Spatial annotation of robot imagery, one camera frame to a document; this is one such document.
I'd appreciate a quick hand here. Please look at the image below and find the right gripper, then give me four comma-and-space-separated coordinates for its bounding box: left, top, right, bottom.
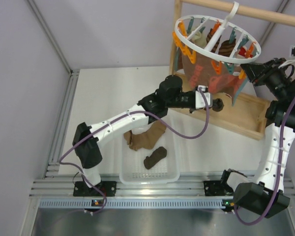
240, 58, 290, 101

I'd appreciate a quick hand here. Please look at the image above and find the yellow clip front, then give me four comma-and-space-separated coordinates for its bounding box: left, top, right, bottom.
238, 69, 246, 79

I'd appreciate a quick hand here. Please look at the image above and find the white round clip hanger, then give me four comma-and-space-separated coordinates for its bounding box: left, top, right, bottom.
173, 1, 262, 65

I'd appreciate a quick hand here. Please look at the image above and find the dark brown sock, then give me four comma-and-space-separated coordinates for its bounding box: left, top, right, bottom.
211, 98, 224, 112
144, 147, 167, 170

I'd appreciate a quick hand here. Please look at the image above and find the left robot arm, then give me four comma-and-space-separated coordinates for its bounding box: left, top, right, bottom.
72, 75, 224, 195

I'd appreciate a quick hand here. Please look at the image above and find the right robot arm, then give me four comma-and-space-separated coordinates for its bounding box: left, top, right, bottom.
219, 58, 295, 225

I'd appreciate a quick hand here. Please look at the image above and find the orange clip front left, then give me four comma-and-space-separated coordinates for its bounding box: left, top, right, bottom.
211, 60, 223, 75

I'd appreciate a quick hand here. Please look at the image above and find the cream sock on hanger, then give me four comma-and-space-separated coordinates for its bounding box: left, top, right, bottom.
191, 31, 207, 48

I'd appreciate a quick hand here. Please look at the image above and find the light blue sock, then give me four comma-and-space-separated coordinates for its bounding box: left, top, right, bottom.
232, 78, 248, 106

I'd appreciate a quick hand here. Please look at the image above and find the red white sock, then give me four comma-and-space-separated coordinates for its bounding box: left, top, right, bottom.
236, 46, 254, 59

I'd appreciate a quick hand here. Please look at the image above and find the brown printed cloth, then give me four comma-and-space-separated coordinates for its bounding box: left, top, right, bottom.
175, 50, 242, 97

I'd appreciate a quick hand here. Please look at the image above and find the striped brown sock right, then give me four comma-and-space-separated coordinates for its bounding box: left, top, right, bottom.
218, 40, 236, 57

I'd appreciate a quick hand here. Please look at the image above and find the striped brown sock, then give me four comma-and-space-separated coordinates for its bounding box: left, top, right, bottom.
205, 28, 222, 53
218, 40, 236, 57

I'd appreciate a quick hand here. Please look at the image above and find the wooden hanging rack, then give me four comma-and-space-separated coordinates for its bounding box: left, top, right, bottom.
175, 5, 295, 140

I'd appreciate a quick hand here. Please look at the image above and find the striped brown sock left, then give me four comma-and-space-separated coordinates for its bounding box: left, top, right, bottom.
205, 28, 222, 53

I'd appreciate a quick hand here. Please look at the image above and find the tan sock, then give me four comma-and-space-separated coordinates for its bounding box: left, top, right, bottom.
123, 121, 167, 151

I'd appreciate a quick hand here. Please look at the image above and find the white plastic basket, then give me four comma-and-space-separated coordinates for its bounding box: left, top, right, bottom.
119, 123, 181, 185

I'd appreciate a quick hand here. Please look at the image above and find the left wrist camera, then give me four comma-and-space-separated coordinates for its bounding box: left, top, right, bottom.
195, 85, 213, 110

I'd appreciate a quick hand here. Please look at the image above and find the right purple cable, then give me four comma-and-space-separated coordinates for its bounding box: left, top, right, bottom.
235, 83, 295, 226

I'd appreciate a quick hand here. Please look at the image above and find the purple cable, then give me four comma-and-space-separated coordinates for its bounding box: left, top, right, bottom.
235, 83, 295, 226
59, 86, 209, 217

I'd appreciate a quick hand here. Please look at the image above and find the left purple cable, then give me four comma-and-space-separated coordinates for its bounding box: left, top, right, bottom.
59, 86, 209, 217

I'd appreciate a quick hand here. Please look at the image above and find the slotted metal rail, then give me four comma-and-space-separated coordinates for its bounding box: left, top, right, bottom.
39, 197, 234, 209

